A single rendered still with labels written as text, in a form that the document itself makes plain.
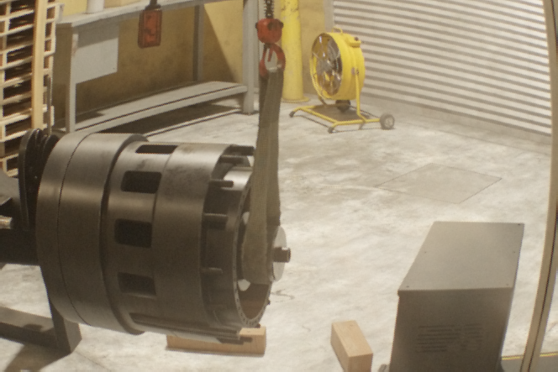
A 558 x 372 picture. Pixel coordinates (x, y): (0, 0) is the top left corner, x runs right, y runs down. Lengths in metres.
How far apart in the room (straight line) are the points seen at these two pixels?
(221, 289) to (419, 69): 6.13
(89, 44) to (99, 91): 1.06
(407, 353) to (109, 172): 0.88
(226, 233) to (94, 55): 4.94
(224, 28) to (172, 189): 6.78
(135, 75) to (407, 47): 2.26
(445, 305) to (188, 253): 0.63
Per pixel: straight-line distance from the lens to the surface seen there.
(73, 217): 2.54
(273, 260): 2.58
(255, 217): 2.55
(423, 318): 2.41
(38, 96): 6.07
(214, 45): 9.15
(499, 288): 2.36
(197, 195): 2.46
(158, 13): 2.47
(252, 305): 2.77
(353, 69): 7.84
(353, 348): 3.84
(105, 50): 7.39
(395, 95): 8.69
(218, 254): 2.47
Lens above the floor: 1.70
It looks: 15 degrees down
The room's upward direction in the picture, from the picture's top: 1 degrees counter-clockwise
